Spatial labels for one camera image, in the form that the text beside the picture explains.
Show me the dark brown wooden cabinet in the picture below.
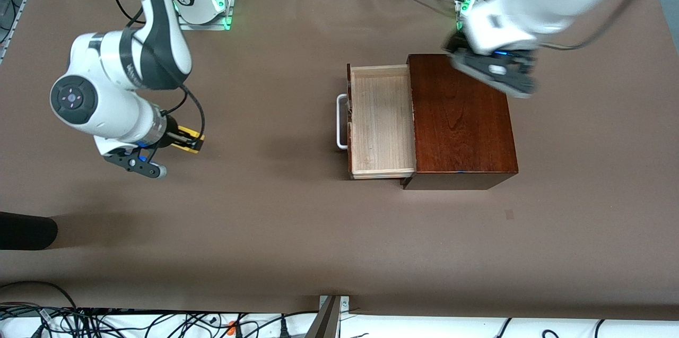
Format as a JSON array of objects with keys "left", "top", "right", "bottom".
[{"left": 401, "top": 54, "right": 519, "bottom": 190}]

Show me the aluminium side rail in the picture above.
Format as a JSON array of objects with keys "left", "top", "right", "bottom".
[{"left": 0, "top": 0, "right": 35, "bottom": 65}]

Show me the black ribbed cylinder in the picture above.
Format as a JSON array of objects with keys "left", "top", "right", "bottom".
[{"left": 0, "top": 212, "right": 58, "bottom": 250}]

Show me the black floor cable loop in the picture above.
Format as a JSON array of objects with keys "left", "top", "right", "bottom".
[{"left": 0, "top": 281, "right": 80, "bottom": 323}]

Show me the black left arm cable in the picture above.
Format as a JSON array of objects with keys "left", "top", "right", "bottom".
[{"left": 538, "top": 0, "right": 634, "bottom": 53}]

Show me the light wooden drawer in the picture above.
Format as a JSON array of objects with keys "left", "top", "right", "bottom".
[{"left": 337, "top": 64, "right": 417, "bottom": 180}]

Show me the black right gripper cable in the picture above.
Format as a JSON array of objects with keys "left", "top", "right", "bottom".
[{"left": 135, "top": 30, "right": 206, "bottom": 140}]

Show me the yellow block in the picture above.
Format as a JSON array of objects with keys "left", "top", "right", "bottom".
[{"left": 178, "top": 125, "right": 206, "bottom": 154}]

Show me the brown table cover sheet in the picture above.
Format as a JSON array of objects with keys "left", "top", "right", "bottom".
[{"left": 0, "top": 0, "right": 679, "bottom": 322}]

